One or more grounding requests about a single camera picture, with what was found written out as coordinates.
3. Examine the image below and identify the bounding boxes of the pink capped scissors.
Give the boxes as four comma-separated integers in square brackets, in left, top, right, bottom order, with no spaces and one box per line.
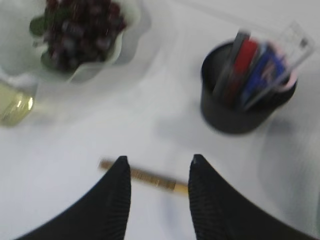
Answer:
[268,41,298,93]

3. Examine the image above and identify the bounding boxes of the clear plastic ruler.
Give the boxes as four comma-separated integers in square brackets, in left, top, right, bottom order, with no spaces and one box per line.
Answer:
[240,22,315,111]

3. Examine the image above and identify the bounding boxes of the blue capped scissors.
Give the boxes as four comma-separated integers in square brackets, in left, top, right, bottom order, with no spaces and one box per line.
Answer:
[239,43,286,109]

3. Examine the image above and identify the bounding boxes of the yellow tea bottle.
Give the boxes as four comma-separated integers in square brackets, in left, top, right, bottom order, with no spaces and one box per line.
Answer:
[0,82,34,127]

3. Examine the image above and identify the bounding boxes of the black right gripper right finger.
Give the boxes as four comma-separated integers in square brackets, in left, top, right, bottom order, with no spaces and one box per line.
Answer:
[188,154,313,240]

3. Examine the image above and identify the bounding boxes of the purple artificial grape bunch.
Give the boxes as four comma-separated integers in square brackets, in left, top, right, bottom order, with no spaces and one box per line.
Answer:
[29,0,127,72]

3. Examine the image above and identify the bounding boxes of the gold glitter marker pen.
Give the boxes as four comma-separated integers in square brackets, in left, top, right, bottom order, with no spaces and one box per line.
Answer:
[99,159,190,196]

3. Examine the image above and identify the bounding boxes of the black mesh pen holder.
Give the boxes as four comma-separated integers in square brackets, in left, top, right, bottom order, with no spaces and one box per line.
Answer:
[200,40,298,135]

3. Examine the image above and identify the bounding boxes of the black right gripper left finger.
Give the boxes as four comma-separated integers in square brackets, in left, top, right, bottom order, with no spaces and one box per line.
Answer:
[20,156,131,240]

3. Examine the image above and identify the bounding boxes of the red glitter marker pen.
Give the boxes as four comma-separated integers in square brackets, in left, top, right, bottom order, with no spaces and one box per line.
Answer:
[223,38,258,105]

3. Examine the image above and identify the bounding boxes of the green wavy glass plate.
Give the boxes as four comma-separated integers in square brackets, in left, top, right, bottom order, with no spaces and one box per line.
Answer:
[0,0,141,82]

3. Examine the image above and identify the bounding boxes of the silver glitter marker pen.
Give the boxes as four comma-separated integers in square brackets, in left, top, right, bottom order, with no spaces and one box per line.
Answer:
[213,30,251,99]

